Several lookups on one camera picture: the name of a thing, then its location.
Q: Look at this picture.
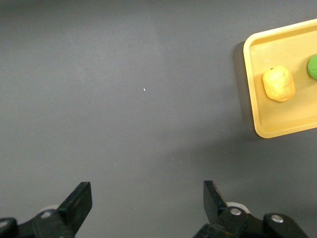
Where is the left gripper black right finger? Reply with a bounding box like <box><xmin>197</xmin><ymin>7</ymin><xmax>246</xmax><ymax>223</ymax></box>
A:
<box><xmin>193</xmin><ymin>180</ymin><xmax>248</xmax><ymax>238</ymax></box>

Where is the yellow potato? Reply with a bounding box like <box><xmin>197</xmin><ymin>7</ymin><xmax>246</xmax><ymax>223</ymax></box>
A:
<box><xmin>262</xmin><ymin>65</ymin><xmax>296</xmax><ymax>103</ymax></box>

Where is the green apple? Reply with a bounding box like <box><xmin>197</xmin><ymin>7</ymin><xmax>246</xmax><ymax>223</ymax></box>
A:
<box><xmin>307</xmin><ymin>54</ymin><xmax>317</xmax><ymax>80</ymax></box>

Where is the yellow plastic tray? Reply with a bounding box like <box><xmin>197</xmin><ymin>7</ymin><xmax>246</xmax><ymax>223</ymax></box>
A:
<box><xmin>243</xmin><ymin>18</ymin><xmax>317</xmax><ymax>139</ymax></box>

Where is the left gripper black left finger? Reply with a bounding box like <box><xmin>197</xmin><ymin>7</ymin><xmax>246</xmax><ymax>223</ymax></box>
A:
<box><xmin>31</xmin><ymin>182</ymin><xmax>93</xmax><ymax>238</ymax></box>

